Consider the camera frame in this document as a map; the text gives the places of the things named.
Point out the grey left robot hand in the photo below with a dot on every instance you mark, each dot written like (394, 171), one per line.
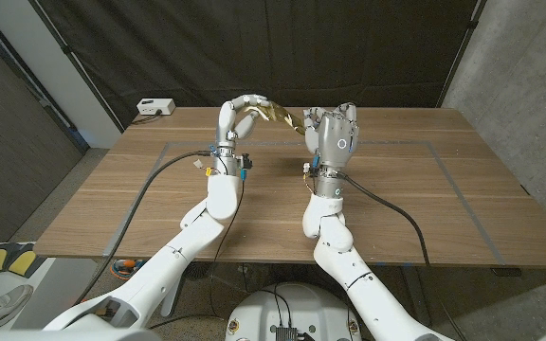
(225, 142)

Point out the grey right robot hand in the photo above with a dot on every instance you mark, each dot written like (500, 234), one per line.
(334, 137)

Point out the gold foil envelope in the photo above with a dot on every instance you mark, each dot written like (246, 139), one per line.
(280, 113)

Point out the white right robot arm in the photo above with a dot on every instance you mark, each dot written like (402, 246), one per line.
(363, 284)

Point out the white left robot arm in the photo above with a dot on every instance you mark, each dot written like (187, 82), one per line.
(169, 270)

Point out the orange teal floor toy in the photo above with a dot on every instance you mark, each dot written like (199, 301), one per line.
(126, 267)

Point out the white power strip box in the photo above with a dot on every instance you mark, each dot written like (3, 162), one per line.
(155, 106)

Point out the black backdrop curtain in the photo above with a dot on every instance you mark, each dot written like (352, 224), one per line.
(278, 47)

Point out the black backdrop stand pole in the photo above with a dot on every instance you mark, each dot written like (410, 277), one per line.
(463, 49)
(71, 57)

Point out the grey metal table leg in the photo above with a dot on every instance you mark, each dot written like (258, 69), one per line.
(171, 303)
(417, 293)

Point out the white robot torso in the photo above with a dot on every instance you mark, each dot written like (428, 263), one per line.
(292, 308)

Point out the white floor platform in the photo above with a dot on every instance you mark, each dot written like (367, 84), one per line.
(64, 284)

